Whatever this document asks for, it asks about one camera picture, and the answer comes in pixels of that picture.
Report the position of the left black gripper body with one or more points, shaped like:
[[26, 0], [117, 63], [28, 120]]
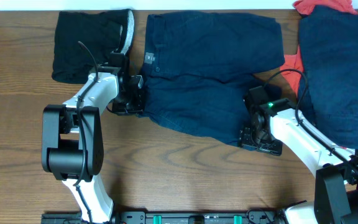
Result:
[[130, 104]]

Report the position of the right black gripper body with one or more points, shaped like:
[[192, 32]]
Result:
[[261, 141]]

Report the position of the black folded shorts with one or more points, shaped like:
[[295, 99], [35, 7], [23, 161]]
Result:
[[82, 40]]

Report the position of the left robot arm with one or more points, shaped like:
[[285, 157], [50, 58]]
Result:
[[72, 140]]

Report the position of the navy shorts in pile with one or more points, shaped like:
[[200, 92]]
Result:
[[329, 51]]

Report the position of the red garment in pile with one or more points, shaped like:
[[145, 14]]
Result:
[[306, 7]]

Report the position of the navy blue shorts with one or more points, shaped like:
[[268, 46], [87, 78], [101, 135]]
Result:
[[198, 66]]

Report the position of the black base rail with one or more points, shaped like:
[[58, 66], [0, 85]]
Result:
[[253, 216]]

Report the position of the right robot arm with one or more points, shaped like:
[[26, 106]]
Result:
[[277, 123]]

